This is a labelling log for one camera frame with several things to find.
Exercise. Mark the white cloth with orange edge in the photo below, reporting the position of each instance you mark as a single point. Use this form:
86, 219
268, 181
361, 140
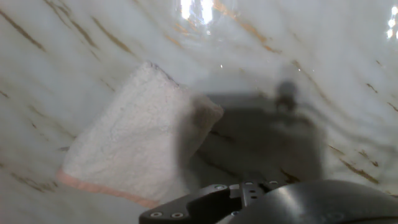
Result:
133, 133

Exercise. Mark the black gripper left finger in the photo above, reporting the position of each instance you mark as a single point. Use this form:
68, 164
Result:
186, 208

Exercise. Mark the marble pattern table sheet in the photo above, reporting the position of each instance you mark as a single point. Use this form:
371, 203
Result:
280, 46

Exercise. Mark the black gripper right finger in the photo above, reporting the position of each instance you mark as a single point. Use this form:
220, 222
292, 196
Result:
250, 189

